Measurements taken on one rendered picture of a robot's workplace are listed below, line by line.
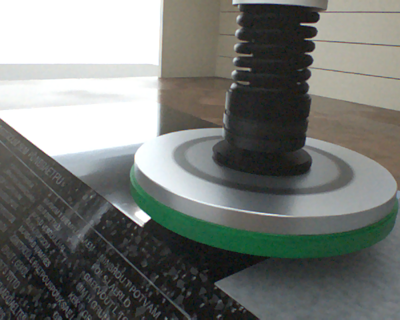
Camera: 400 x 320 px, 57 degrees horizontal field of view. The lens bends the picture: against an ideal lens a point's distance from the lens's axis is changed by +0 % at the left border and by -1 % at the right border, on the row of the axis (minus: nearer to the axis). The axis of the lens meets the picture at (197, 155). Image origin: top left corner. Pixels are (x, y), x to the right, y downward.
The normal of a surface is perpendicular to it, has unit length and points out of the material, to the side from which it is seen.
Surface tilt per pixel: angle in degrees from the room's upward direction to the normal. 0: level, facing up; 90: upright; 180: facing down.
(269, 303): 0
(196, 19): 90
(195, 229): 90
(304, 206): 0
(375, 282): 0
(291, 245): 90
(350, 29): 90
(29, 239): 45
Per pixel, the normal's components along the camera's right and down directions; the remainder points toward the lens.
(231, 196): 0.06, -0.95
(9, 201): -0.50, -0.56
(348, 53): -0.77, 0.15
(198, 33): 0.63, 0.28
